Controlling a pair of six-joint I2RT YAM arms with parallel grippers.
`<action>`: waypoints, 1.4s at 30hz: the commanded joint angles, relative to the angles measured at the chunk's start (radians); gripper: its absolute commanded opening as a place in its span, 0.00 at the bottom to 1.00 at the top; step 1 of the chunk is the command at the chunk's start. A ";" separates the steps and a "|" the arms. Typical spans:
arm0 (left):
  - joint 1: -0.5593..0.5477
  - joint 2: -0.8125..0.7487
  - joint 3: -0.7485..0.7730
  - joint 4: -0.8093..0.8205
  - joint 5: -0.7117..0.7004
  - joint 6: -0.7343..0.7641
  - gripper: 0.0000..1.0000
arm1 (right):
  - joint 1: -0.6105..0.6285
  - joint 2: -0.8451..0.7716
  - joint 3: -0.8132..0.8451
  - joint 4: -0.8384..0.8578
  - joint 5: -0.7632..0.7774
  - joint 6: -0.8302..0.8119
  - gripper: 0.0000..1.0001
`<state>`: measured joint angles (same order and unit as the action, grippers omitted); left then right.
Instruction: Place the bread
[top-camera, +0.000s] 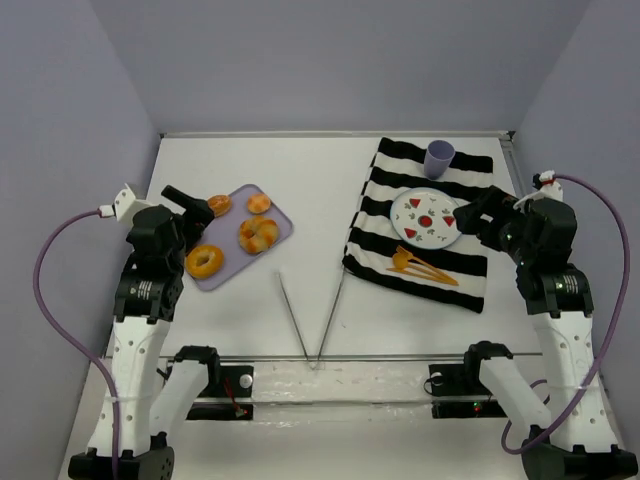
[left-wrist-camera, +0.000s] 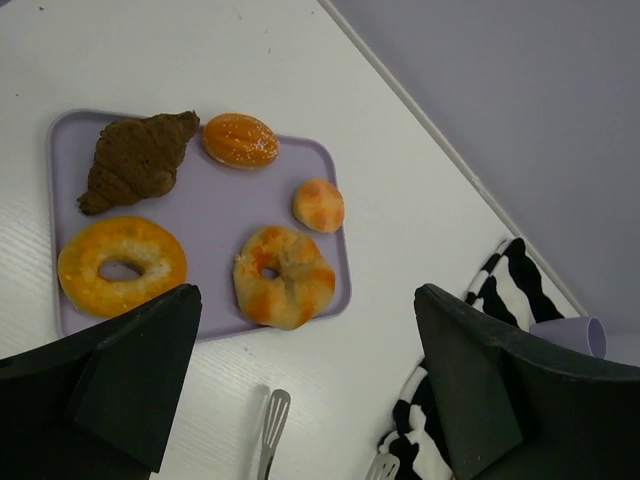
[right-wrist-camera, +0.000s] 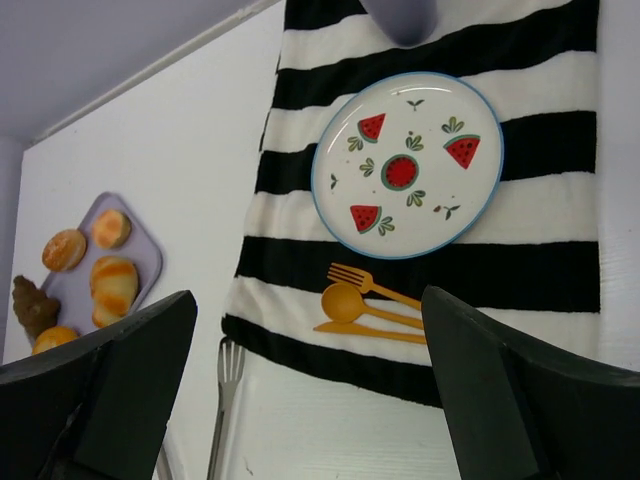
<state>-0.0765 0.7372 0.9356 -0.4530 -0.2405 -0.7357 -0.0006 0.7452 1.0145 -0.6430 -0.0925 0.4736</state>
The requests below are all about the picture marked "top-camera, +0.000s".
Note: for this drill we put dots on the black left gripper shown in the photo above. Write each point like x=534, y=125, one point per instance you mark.
x=195, y=214

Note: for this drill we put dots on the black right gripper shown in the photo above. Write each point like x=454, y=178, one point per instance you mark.
x=484, y=218

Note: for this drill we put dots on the small round bun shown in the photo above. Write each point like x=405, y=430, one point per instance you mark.
x=258, y=203

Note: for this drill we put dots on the metal serving tongs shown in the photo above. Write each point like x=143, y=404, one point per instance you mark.
x=311, y=310

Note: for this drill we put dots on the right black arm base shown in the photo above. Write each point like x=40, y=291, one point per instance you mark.
x=454, y=397

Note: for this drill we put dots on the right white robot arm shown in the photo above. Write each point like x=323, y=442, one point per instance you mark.
x=568, y=436

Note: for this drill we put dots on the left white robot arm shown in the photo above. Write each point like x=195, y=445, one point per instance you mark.
x=132, y=438

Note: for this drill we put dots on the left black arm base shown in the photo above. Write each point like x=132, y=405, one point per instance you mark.
x=230, y=399

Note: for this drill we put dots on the orange sesame bun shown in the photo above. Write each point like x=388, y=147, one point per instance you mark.
x=220, y=204

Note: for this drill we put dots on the white plate fruit pattern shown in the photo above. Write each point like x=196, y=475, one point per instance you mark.
x=423, y=218

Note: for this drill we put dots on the lavender plastic cup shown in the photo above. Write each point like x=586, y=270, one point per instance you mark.
x=438, y=156

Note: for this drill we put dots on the orange plastic fork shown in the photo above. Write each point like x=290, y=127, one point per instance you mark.
x=410, y=257

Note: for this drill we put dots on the orange plastic spoon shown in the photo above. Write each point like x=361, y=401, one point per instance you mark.
x=402, y=262

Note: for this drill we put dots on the black white striped cloth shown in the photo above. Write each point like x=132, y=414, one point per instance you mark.
x=396, y=167

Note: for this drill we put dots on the orange plastic knife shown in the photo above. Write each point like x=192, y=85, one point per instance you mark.
x=432, y=278

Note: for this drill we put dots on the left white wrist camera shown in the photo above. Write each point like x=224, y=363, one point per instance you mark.
x=127, y=203

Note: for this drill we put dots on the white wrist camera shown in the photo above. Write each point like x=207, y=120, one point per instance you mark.
x=127, y=203
x=545, y=186

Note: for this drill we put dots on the orange ring bagel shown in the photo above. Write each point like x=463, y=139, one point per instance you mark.
x=204, y=261

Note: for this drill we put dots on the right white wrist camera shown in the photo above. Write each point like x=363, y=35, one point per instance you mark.
x=545, y=186

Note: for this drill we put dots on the metal front rail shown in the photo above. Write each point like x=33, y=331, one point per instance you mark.
x=343, y=358

